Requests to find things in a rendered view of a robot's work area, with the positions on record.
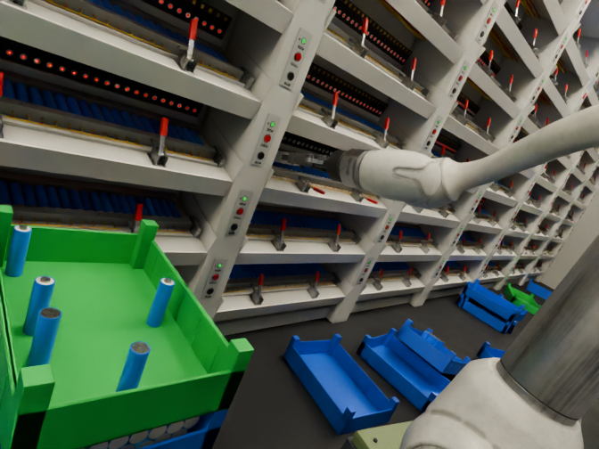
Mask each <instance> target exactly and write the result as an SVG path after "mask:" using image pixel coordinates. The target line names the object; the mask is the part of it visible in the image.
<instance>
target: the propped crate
mask: <svg viewBox="0 0 599 449"><path fill-rule="evenodd" d="M412 324H413V322H412V321H411V320H410V319H407V320H406V322H405V323H404V324H403V326H402V327H401V329H400V330H399V332H398V334H397V335H396V337H397V338H399V339H400V340H401V341H403V342H404V343H405V344H406V345H408V346H409V347H410V348H412V349H413V350H414V351H415V352H416V353H417V354H418V355H419V356H421V357H422V358H423V359H424V360H426V361H427V362H428V363H430V364H431V365H432V366H433V367H435V368H436V369H437V370H438V371H440V372H441V373H446V374H453V375H457V374H458V373H459V372H460V371H461V370H462V369H463V367H464V366H465V365H466V364H468V363H469V362H470V361H471V360H472V359H471V358H470V357H468V356H466V357H465V358H464V360H462V359H460V358H459V357H458V356H456V354H455V353H454V352H453V351H451V350H450V351H449V350H448V349H447V348H445V347H444V346H443V347H442V348H441V349H440V351H438V349H437V348H435V347H434V346H433V345H431V344H430V343H429V342H427V341H426V340H425V339H423V338H422V337H421V336H422V334H423V331H419V330H417V329H415V328H413V327H411V325H412Z"/></svg>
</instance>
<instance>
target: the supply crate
mask: <svg viewBox="0 0 599 449"><path fill-rule="evenodd" d="M12 217H13V211H12V207H11V206H5V205H0V443H1V449H82V448H86V447H88V446H92V445H98V444H101V443H105V442H108V441H111V440H114V439H118V438H122V437H127V436H131V435H134V434H137V433H140V432H144V431H147V430H150V429H156V428H159V427H163V426H167V425H169V424H173V423H176V422H179V421H183V420H189V419H192V418H195V417H199V416H202V415H205V414H209V413H212V412H218V411H221V410H225V409H228V408H230V406H231V403H232V401H233V399H234V395H235V393H236V391H237V388H238V387H239V385H240V382H241V380H242V376H243V374H244V373H245V370H246V368H247V366H248V363H249V361H250V358H251V356H252V354H253V351H254V348H253V347H252V346H251V344H250V343H249V342H248V340H247V339H245V338H243V339H231V340H230V342H229V343H228V342H227V340H226V338H225V337H224V336H223V334H222V333H221V331H220V330H219V329H218V327H217V325H216V324H215V323H214V322H213V321H212V320H211V318H210V317H209V315H208V314H207V312H206V311H205V309H204V308H203V307H202V305H201V304H200V302H199V301H198V299H197V298H196V297H195V296H194V295H193V293H192V292H191V290H190V289H189V288H188V286H187V285H186V283H185V282H184V280H183V279H182V277H181V276H180V275H179V273H178V272H177V270H176V269H175V267H174V266H172V264H171V263H170V261H169V260H168V258H167V257H166V255H165V254H164V253H163V251H162V250H161V249H160V247H159V245H158V244H157V243H156V241H155V240H154V239H155V236H156V233H157V230H158V227H159V226H158V225H157V223H156V222H155V221H154V220H146V219H143V220H142V223H141V225H140V228H139V232H138V233H116V232H105V231H92V230H80V229H69V228H56V227H44V226H33V225H26V226H28V227H30V228H31V229H32V232H31V236H30V240H29V247H28V252H27V256H26V260H25V265H24V268H23V273H22V275H21V276H19V277H10V276H7V275H6V274H5V273H4V270H5V266H6V261H7V257H8V253H9V248H10V244H11V239H12V231H13V227H14V226H16V225H20V224H12ZM38 276H50V277H52V278H54V279H55V285H54V289H53V295H52V299H51V303H50V306H49V307H54V308H57V309H59V310H60V311H61V312H62V318H61V321H60V325H59V329H58V331H57V335H56V339H55V342H54V346H53V352H52V356H51V360H50V363H49V364H43V365H37V366H30V367H26V364H27V361H28V357H29V350H30V346H31V342H32V339H33V336H28V335H26V334H25V333H24V332H23V327H24V323H25V319H26V315H27V312H28V307H29V300H30V296H31V292H32V288H33V284H34V280H35V279H36V278H37V277H38ZM161 278H169V279H172V280H173V281H174V282H175V286H174V289H173V291H172V294H171V297H170V299H169V302H168V306H167V309H166V312H165V314H164V317H163V320H162V323H161V326H159V327H151V326H149V325H148V324H147V322H146V321H147V318H148V315H149V313H150V310H151V307H152V302H153V300H154V297H155V294H156V291H157V288H158V286H159V283H160V279H161ZM137 341H141V342H144V343H146V344H148V345H149V346H150V348H151V351H150V354H149V356H148V359H147V362H146V365H145V367H144V372H143V375H142V378H141V380H140V383H139V385H138V388H132V389H128V390H123V391H119V392H116V389H117V386H118V383H119V378H120V375H121V373H122V370H123V367H124V364H125V361H126V359H127V353H128V350H129V348H130V346H131V344H133V343H135V342H137Z"/></svg>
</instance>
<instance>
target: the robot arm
mask: <svg viewBox="0 0 599 449"><path fill-rule="evenodd" d="M598 146H599V104H596V105H594V106H592V107H589V108H587V109H584V110H581V111H578V112H576V113H573V114H571V115H569V116H567V117H565V118H561V119H559V120H557V121H555V122H554V123H552V124H550V125H548V126H546V127H543V128H541V129H539V130H538V131H536V132H534V133H532V134H530V135H528V136H526V137H524V138H522V139H520V140H519V141H517V142H515V143H513V144H511V145H509V146H507V147H505V148H503V149H502V150H500V151H498V152H496V153H494V154H492V155H490V156H487V157H486V158H483V159H478V160H474V161H471V162H464V163H458V162H455V161H453V160H452V159H451V158H437V159H432V158H430V157H428V156H426V155H423V154H421V153H419V152H415V151H405V150H395V149H381V150H378V151H372V150H359V149H358V150H356V149H350V150H348V151H342V150H337V151H335V152H334V153H333V154H332V155H331V156H330V157H329V156H327V155H321V156H320V155H312V154H299V153H296V151H292V152H286V151H277V153H276V155H275V159H274V162H279V163H282V164H288V165H293V166H300V168H303V169H304V167H310V168H313V169H318V170H319V171H323V172H326V173H328V176H329V177H330V178H331V179H332V180H333V181H334V182H340V183H343V184H344V185H346V186H348V187H352V188H357V189H360V190H364V191H369V192H371V193H373V194H375V195H378V196H381V197H383V198H385V199H389V200H396V201H403V202H405V203H406V204H408V205H411V206H414V207H417V208H440V207H442V206H444V205H446V204H448V203H449V202H452V201H455V200H458V198H459V196H460V195H461V193H462V192H464V191H466V190H469V189H471V188H474V187H477V186H480V185H483V184H488V183H491V182H494V181H496V180H499V179H502V178H505V177H507V176H511V175H514V174H517V173H519V172H521V171H524V170H527V169H530V168H532V167H536V166H539V165H541V164H544V163H546V162H549V161H552V160H554V159H559V158H561V157H564V156H567V155H570V154H572V153H575V152H578V151H583V150H587V149H591V148H594V147H598ZM598 398H599V234H598V235H597V236H596V237H595V239H594V240H593V241H592V243H591V244H590V245H589V247H588V248H587V249H586V251H585V252H584V253H583V254H582V256H581V257H580V258H579V259H578V261H577V262H576V264H575V265H574V266H573V267H572V268H571V269H570V270H569V272H568V273H567V274H566V276H565V277H564V278H563V279H562V281H561V282H560V283H559V285H558V286H557V287H556V288H555V290H554V291H553V293H552V294H551V295H550V296H549V298H548V299H547V300H546V302H545V303H544V304H543V305H542V306H541V307H540V308H539V310H538V311H537V312H536V314H535V315H534V316H533V317H532V319H531V320H530V321H529V323H528V324H527V325H526V327H525V328H524V329H523V330H522V332H521V333H520V335H519V336H518V337H517V338H516V340H515V341H514V342H513V343H512V344H511V345H510V346H509V348H508V349H507V350H506V352H505V353H504V354H503V356H502V357H501V358H496V357H492V358H483V359H478V360H473V361H470V362H469V363H468V364H466V365H465V366H464V367H463V369H462V370H461V371H460V372H459V373H458V374H457V375H456V376H455V377H454V378H453V380H452V381H451V382H450V383H449V384H448V385H447V386H446V387H445V388H444V389H443V390H442V392H441V393H440V394H439V395H438V396H437V397H436V398H435V399H434V400H433V401H432V402H431V403H430V404H429V405H428V407H427V408H426V411H425V412H424V413H422V414H421V415H420V416H418V417H417V418H416V419H415V420H414V421H413V422H412V423H411V424H410V425H409V426H408V427H407V429H406V432H405V434H404V436H403V438H402V441H401V444H400V447H399V449H584V444H583V437H582V432H581V421H582V415H583V414H584V413H585V412H586V411H587V410H588V409H589V408H590V407H591V406H592V404H593V403H594V402H595V401H596V400H597V399H598Z"/></svg>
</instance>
